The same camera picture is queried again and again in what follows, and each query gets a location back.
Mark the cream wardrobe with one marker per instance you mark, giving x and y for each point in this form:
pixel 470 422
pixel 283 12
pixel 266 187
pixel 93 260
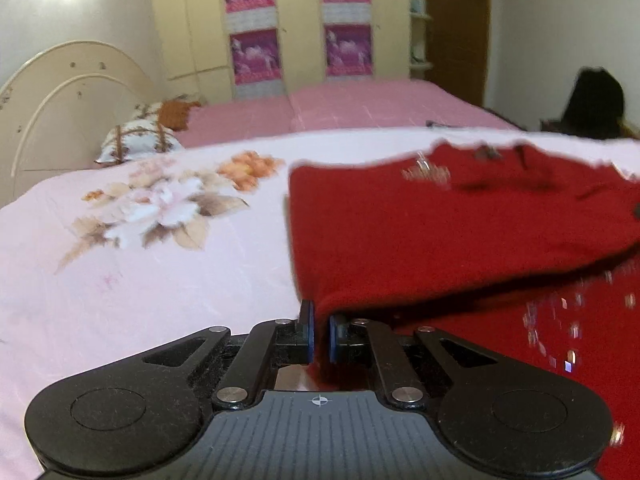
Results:
pixel 300 35

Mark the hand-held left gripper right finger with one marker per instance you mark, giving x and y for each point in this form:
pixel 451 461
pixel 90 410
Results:
pixel 333 341

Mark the pink bed sheet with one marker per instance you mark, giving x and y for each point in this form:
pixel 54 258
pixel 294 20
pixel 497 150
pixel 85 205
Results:
pixel 350 105

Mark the red knitted sweater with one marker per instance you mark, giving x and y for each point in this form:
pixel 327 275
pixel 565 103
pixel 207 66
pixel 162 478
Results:
pixel 425 235

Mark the dark object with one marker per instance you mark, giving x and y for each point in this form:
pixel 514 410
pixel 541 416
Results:
pixel 595 105

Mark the cream arched headboard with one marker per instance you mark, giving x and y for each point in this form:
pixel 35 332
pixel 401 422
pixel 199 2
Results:
pixel 60 125

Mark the brown wooden door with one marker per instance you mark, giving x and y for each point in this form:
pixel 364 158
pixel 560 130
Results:
pixel 457 30

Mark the patterned white pillow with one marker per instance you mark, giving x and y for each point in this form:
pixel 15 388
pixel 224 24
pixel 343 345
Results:
pixel 137 142
pixel 145 110

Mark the pink floral bedspread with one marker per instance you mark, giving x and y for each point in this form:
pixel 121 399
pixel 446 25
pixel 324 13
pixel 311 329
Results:
pixel 150 285

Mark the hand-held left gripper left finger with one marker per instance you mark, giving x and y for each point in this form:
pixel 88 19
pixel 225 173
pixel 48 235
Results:
pixel 307 331

